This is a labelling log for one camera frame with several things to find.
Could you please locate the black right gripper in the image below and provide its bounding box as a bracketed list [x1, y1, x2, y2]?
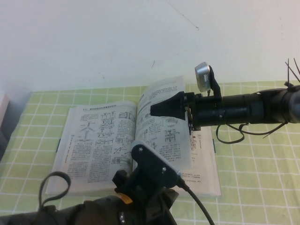
[150, 91, 203, 132]

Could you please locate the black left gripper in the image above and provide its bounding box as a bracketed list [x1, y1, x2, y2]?
[112, 169, 179, 225]

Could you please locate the technical diagram book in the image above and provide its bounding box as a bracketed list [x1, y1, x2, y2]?
[44, 75, 222, 200]

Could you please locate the green white checked tablecloth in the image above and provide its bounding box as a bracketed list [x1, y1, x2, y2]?
[0, 80, 300, 225]

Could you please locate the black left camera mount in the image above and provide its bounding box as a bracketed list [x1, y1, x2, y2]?
[127, 167, 170, 207]

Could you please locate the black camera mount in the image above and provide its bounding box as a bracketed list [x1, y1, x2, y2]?
[208, 65, 222, 98]
[127, 167, 170, 207]

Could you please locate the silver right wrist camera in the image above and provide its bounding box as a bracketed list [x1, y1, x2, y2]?
[194, 61, 213, 93]

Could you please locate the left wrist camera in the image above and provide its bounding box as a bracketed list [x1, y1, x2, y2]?
[130, 140, 182, 188]

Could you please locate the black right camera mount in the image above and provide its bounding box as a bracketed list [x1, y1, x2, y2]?
[208, 65, 222, 98]

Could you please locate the black right camera cable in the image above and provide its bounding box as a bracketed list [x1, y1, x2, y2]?
[215, 123, 249, 144]

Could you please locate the black strap loop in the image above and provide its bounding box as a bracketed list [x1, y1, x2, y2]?
[38, 171, 72, 210]

